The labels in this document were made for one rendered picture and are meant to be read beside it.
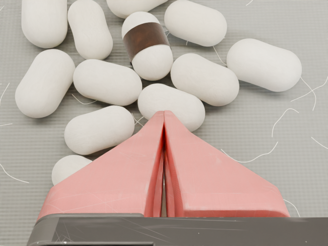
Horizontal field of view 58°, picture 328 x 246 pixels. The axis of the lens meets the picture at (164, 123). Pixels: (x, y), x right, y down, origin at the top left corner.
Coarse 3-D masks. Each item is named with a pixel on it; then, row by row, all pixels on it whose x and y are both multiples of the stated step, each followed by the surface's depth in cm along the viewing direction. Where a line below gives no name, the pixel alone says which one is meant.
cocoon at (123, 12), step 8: (112, 0) 14; (120, 0) 14; (128, 0) 14; (136, 0) 14; (144, 0) 14; (152, 0) 14; (160, 0) 15; (112, 8) 14; (120, 8) 14; (128, 8) 14; (136, 8) 14; (144, 8) 15; (152, 8) 15; (120, 16) 15
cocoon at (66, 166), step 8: (64, 160) 12; (72, 160) 12; (80, 160) 13; (88, 160) 13; (56, 168) 12; (64, 168) 12; (72, 168) 12; (80, 168) 12; (56, 176) 12; (64, 176) 12
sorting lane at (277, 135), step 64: (0, 0) 16; (192, 0) 16; (256, 0) 16; (320, 0) 16; (0, 64) 15; (128, 64) 15; (320, 64) 15; (0, 128) 14; (64, 128) 14; (256, 128) 14; (320, 128) 14; (0, 192) 14; (320, 192) 14
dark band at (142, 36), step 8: (144, 24) 13; (152, 24) 14; (160, 24) 14; (128, 32) 14; (136, 32) 13; (144, 32) 13; (152, 32) 13; (160, 32) 14; (128, 40) 14; (136, 40) 13; (144, 40) 13; (152, 40) 13; (160, 40) 13; (128, 48) 14; (136, 48) 13; (144, 48) 13; (128, 56) 14
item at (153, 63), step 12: (144, 12) 14; (132, 24) 14; (156, 48) 13; (168, 48) 14; (132, 60) 14; (144, 60) 13; (156, 60) 13; (168, 60) 14; (144, 72) 14; (156, 72) 13; (168, 72) 14
